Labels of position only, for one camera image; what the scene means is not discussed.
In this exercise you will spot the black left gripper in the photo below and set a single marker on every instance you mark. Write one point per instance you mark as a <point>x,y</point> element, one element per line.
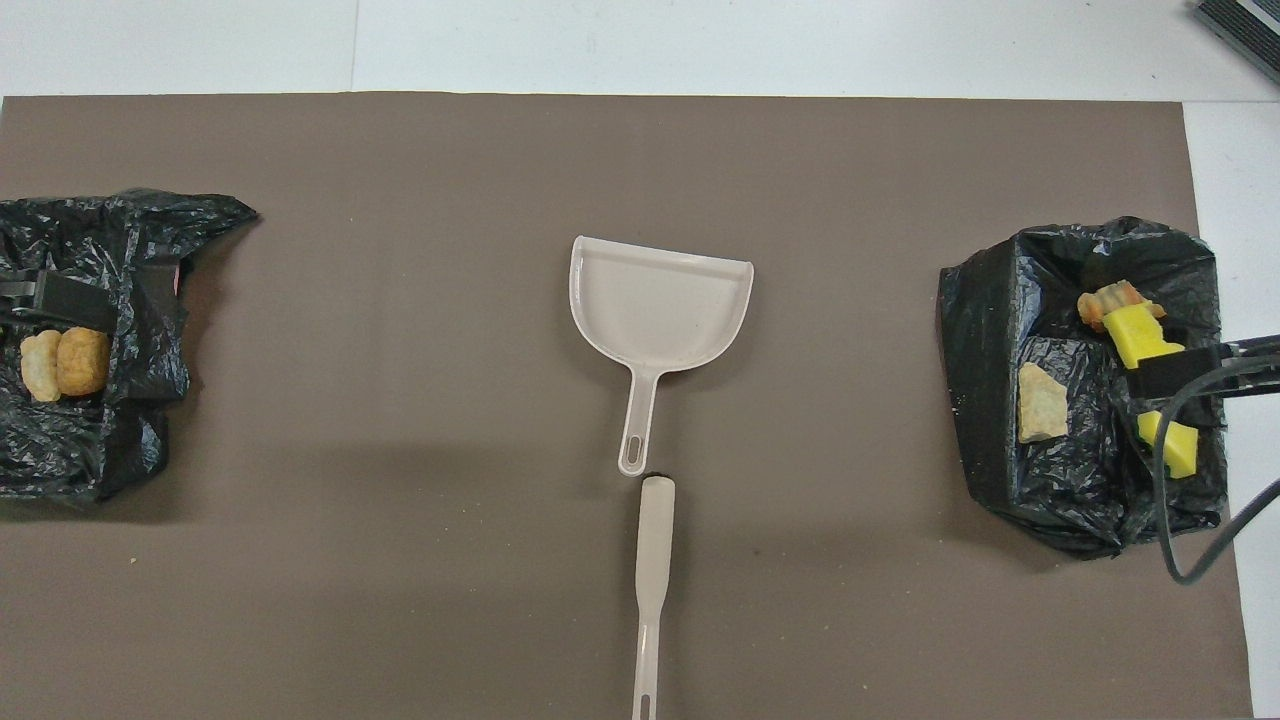
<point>65,303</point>

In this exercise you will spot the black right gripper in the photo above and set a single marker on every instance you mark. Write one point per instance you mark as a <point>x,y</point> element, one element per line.
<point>1190,370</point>

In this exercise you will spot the brown round bread toy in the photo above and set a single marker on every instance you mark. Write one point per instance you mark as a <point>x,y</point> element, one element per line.
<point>83,360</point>

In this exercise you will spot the yellow green sponge piece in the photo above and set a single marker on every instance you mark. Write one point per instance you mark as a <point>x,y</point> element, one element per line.
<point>1180,450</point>
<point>1135,335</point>

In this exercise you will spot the striped croissant toy piece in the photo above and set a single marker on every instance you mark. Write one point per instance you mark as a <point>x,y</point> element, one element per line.
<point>38,365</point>
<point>1040,405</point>
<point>1112,300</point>

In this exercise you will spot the beige plastic dustpan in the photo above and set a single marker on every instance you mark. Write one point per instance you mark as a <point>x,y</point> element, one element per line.
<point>655,310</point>

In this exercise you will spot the beige hand brush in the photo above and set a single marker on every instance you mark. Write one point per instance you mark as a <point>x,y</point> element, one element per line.
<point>655,540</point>

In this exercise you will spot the black bag lined bin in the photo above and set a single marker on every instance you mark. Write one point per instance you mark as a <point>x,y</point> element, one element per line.
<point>1080,480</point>
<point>90,450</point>

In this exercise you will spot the grey ribbed object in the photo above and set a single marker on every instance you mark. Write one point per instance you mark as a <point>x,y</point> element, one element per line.
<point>1250,25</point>

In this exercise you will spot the brown table mat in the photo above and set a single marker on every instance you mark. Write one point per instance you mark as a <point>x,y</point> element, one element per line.
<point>640,180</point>

